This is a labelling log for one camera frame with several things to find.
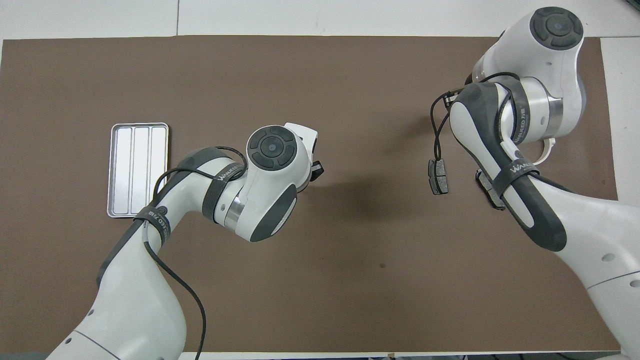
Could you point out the brown table mat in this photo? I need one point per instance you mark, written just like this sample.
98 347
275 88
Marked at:
350 75

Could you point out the rectangular grey brake pad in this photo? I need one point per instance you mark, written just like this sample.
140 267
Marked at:
438 176

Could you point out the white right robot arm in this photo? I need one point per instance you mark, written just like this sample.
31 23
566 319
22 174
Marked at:
540 65

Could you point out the white curved plastic bracket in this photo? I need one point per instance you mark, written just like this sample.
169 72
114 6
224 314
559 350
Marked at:
550 150

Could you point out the long curved grey brake pad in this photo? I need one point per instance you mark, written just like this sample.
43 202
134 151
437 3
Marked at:
482 181

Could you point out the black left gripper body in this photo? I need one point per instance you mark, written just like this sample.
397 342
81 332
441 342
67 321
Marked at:
317 172

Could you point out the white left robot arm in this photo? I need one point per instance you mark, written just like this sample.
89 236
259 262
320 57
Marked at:
265 190

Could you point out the silver metal tray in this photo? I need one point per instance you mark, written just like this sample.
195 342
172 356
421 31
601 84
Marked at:
140 170

